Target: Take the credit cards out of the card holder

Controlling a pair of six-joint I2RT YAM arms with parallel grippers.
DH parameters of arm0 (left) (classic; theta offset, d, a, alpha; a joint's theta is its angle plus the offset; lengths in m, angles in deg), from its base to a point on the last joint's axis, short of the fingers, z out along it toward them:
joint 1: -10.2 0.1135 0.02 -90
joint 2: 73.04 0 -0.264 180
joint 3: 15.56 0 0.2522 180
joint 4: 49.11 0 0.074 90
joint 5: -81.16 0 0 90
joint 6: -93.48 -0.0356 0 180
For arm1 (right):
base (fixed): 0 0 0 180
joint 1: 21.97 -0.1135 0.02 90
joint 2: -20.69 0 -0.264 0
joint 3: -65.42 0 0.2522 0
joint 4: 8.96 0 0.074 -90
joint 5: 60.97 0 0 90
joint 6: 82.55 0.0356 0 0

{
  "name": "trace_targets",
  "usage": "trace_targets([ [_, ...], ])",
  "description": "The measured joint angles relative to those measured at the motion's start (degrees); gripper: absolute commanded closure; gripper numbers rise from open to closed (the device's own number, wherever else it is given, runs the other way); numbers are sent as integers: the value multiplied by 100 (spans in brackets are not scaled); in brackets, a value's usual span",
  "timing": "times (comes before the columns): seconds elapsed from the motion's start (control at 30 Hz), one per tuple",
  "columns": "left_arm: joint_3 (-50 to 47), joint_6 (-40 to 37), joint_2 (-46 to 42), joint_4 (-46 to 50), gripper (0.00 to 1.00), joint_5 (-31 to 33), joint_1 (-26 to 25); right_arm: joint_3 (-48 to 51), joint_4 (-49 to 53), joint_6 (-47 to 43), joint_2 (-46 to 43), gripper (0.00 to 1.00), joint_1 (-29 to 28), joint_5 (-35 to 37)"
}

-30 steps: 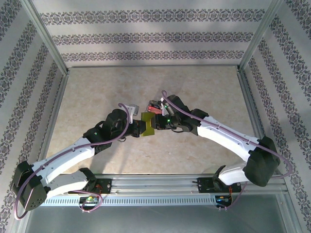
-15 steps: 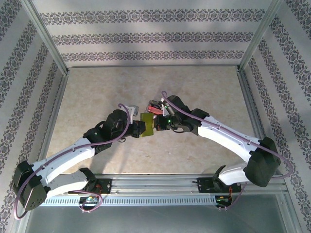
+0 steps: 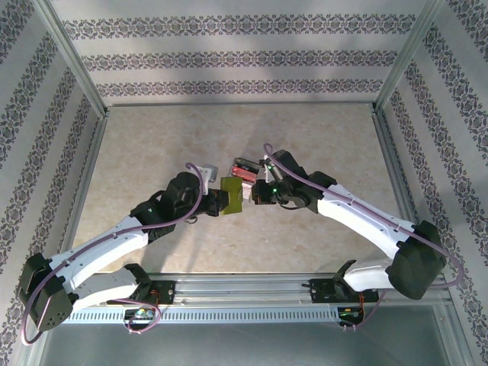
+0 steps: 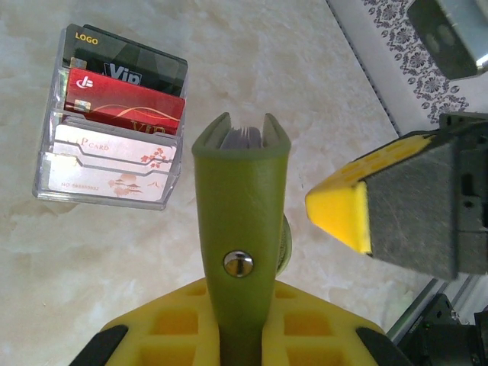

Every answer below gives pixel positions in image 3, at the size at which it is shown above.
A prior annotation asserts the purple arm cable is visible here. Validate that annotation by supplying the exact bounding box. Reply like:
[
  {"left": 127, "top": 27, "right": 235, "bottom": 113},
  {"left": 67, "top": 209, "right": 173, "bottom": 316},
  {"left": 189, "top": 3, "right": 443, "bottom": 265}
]
[
  {"left": 21, "top": 162, "right": 205, "bottom": 346},
  {"left": 262, "top": 143, "right": 466, "bottom": 332}
]

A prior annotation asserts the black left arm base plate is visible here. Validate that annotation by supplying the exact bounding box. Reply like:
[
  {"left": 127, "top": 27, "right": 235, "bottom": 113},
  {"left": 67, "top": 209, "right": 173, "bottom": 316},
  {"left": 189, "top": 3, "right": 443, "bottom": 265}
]
[{"left": 129, "top": 279, "right": 177, "bottom": 306}]

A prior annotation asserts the slotted grey cable duct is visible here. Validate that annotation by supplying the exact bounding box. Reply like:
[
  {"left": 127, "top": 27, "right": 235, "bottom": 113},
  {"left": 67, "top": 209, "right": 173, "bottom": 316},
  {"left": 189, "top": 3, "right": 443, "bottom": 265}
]
[{"left": 63, "top": 306, "right": 367, "bottom": 325}]

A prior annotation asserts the small circuit board with wires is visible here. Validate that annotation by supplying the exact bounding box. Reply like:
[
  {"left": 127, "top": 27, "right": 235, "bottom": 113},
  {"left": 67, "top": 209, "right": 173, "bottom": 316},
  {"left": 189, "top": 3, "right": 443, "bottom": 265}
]
[
  {"left": 122, "top": 306, "right": 162, "bottom": 326},
  {"left": 337, "top": 306, "right": 366, "bottom": 326}
]

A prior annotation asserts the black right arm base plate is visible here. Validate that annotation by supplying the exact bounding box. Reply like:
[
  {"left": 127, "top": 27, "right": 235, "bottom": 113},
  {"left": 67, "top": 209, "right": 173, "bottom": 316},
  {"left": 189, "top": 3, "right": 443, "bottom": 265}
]
[{"left": 310, "top": 278, "right": 379, "bottom": 305}]

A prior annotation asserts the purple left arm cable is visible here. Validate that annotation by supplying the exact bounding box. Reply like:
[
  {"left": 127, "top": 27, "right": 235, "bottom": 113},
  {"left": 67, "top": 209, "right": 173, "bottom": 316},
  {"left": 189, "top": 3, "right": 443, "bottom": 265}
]
[{"left": 21, "top": 162, "right": 205, "bottom": 346}]

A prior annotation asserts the olive green card holder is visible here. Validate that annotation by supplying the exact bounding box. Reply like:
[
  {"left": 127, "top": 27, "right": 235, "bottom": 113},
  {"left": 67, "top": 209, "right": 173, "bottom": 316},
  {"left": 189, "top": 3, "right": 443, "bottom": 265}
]
[{"left": 220, "top": 175, "right": 245, "bottom": 215}]

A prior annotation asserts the grey metal panel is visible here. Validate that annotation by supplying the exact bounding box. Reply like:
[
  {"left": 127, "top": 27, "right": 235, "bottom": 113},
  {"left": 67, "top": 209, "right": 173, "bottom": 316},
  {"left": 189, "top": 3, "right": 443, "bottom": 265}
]
[{"left": 36, "top": 319, "right": 457, "bottom": 366}]

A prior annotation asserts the red card with black stripe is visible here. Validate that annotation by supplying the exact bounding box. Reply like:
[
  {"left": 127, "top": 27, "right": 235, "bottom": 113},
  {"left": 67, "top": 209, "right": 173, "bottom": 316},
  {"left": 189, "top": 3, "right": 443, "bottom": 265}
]
[{"left": 232, "top": 165, "right": 258, "bottom": 183}]

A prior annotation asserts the long aluminium mounting rail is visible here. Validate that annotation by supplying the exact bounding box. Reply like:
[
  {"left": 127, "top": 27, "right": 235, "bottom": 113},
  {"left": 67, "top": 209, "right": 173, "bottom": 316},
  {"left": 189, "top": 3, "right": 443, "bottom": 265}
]
[{"left": 64, "top": 271, "right": 454, "bottom": 306}]

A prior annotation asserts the aluminium frame post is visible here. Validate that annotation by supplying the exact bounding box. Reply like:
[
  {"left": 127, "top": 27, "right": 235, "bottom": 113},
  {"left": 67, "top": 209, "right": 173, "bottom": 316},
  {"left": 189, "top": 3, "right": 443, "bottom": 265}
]
[
  {"left": 32, "top": 0, "right": 111, "bottom": 117},
  {"left": 373, "top": 0, "right": 449, "bottom": 115}
]

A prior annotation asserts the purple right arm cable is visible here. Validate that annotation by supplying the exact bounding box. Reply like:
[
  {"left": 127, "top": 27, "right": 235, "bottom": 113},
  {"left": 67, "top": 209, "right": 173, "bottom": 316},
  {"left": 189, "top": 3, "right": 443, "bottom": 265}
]
[{"left": 262, "top": 143, "right": 466, "bottom": 332}]

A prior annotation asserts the aluminium table side rail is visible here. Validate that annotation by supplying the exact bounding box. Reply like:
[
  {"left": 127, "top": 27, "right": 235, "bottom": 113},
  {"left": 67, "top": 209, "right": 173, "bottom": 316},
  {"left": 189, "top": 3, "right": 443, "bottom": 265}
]
[
  {"left": 51, "top": 108, "right": 111, "bottom": 279},
  {"left": 370, "top": 105, "right": 447, "bottom": 279}
]

